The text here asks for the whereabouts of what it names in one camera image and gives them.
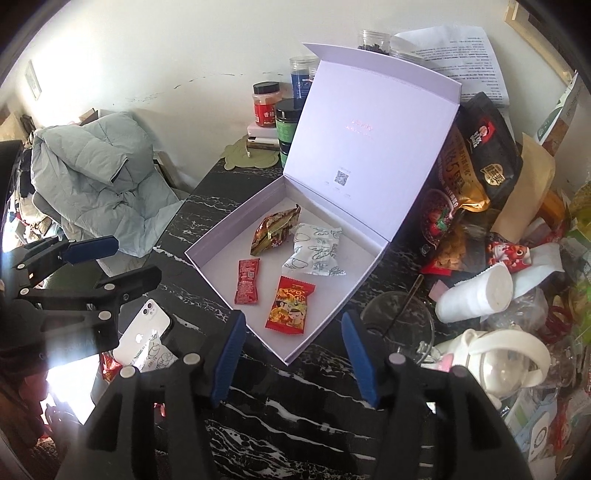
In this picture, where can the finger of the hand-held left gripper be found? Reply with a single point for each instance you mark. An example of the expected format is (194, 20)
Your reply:
(134, 281)
(92, 248)

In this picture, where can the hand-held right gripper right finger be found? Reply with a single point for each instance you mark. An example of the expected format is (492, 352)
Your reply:
(364, 360)

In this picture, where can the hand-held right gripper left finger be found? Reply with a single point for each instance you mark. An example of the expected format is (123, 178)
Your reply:
(226, 360)

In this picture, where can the white croissant print snack packet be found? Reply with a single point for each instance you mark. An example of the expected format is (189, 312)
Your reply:
(314, 251)
(152, 357)

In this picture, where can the small red snack packet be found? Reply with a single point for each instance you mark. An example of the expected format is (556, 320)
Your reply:
(247, 284)

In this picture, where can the red cartoon print snack packet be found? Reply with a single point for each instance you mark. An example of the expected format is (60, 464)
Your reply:
(290, 307)

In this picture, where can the brown gold snack packet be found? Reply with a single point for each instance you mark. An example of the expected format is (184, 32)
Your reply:
(272, 230)

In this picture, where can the lavender gift box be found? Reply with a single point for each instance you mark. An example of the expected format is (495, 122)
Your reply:
(369, 115)

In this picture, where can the white smartphone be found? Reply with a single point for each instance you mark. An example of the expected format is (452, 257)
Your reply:
(143, 327)

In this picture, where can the clear glass cup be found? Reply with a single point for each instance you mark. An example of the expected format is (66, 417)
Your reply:
(411, 332)

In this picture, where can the pile of clothes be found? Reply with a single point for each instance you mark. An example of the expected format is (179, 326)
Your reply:
(27, 207)

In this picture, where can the light blue puffer jacket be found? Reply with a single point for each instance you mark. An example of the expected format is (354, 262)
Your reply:
(92, 170)

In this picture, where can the metal spoon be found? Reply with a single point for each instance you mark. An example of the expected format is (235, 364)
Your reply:
(411, 288)

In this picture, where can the white paper cup stack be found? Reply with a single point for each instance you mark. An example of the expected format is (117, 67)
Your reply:
(471, 297)

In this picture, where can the white cartoon kettle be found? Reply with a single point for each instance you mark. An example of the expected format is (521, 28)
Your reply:
(531, 350)

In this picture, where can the green flower shaped coaster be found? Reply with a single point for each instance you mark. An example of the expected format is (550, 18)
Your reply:
(249, 159)

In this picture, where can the black red food bag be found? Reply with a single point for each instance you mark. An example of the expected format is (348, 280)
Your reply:
(438, 207)

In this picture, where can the red white snack packet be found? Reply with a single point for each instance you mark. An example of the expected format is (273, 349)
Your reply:
(503, 251)

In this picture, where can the white flat box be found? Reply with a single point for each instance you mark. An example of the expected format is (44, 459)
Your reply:
(262, 134)

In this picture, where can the green jar black lid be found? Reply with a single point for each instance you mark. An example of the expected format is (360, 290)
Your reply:
(286, 134)

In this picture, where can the red jar black lid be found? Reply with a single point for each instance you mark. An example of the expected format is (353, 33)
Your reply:
(265, 108)

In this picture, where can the brown paper bag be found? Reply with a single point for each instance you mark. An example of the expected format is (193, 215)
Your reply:
(531, 184)

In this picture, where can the black gold snack bag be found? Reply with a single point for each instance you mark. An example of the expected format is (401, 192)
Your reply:
(489, 147)

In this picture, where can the blue jar clear lid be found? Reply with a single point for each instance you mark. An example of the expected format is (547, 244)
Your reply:
(302, 81)

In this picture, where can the green white carton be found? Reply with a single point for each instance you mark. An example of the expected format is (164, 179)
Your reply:
(563, 115)

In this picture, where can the printed paper sheet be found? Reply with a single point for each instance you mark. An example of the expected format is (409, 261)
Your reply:
(461, 60)

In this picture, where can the clear plastic jar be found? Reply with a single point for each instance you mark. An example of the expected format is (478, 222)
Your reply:
(406, 46)

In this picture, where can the clear jar dark contents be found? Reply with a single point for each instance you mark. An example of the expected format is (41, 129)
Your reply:
(374, 41)

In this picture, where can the framed wall picture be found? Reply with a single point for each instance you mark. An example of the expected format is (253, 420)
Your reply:
(33, 81)

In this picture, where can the wooden frame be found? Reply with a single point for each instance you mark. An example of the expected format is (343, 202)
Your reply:
(538, 37)

